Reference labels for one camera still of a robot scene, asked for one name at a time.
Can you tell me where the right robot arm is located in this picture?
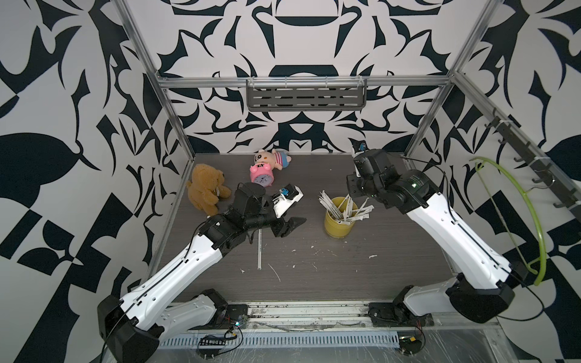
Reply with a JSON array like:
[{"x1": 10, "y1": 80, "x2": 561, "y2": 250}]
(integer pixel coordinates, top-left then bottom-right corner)
[{"x1": 346, "y1": 142, "x2": 527, "y2": 324}]

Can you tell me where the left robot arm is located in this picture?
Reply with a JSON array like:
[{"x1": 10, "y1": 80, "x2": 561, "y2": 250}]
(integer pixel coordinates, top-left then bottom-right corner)
[{"x1": 97, "y1": 182, "x2": 305, "y2": 362}]

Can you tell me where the bundle of wrapped straws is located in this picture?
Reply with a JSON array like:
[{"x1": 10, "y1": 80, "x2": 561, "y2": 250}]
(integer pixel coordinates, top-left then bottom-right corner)
[{"x1": 319, "y1": 191, "x2": 375, "y2": 225}]

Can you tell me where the yellow plastic cup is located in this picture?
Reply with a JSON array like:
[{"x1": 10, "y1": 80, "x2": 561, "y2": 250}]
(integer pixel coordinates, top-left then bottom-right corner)
[{"x1": 324, "y1": 197, "x2": 356, "y2": 239}]

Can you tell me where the pink alarm clock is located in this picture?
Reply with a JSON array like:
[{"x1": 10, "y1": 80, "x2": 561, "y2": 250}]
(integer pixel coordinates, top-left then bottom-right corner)
[{"x1": 250, "y1": 163, "x2": 275, "y2": 188}]

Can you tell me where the brown teddy bear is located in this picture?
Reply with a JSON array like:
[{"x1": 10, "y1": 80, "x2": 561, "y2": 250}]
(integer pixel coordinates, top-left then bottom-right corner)
[{"x1": 186, "y1": 163, "x2": 231, "y2": 216}]

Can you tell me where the green plastic hanger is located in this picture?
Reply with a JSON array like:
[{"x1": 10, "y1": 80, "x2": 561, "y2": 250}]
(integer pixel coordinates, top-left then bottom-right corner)
[{"x1": 471, "y1": 157, "x2": 549, "y2": 287}]

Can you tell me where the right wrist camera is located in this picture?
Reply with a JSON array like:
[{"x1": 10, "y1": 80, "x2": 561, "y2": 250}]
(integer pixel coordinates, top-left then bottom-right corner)
[{"x1": 352, "y1": 141, "x2": 368, "y2": 178}]

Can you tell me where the grey slotted wall shelf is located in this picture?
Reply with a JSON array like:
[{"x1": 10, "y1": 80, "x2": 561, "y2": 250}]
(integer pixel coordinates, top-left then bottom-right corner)
[{"x1": 246, "y1": 77, "x2": 367, "y2": 112}]

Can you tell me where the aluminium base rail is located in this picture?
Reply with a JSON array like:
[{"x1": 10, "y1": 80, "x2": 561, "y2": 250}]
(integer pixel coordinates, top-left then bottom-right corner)
[{"x1": 223, "y1": 300, "x2": 499, "y2": 332}]

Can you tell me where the white cable duct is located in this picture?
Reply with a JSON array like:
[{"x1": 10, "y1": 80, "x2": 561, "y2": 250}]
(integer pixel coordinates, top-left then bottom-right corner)
[{"x1": 160, "y1": 331, "x2": 399, "y2": 349}]

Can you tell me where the black wall hook rail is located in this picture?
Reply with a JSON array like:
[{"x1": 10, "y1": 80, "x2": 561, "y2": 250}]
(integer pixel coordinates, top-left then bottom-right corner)
[{"x1": 487, "y1": 107, "x2": 580, "y2": 219}]

